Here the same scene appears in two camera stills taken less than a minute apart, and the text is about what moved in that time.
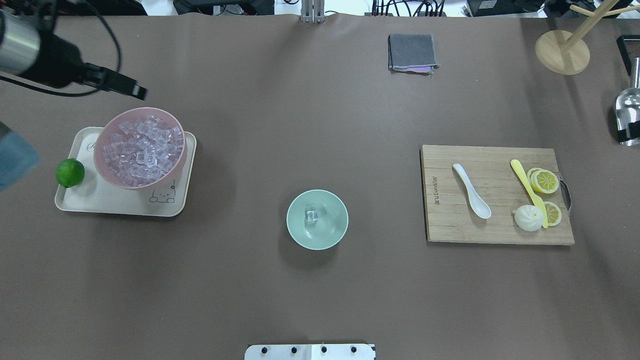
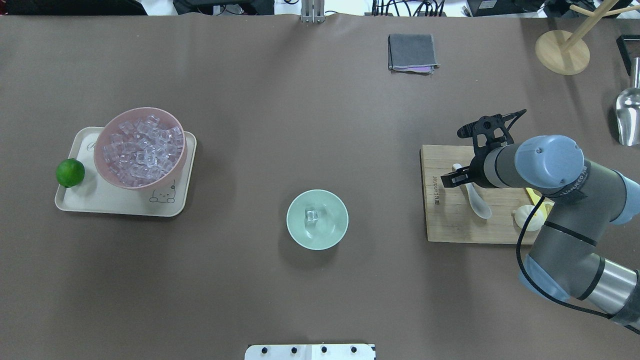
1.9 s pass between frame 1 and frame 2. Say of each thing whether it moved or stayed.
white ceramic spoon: stayed
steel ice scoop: stayed
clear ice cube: stayed
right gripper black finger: moved
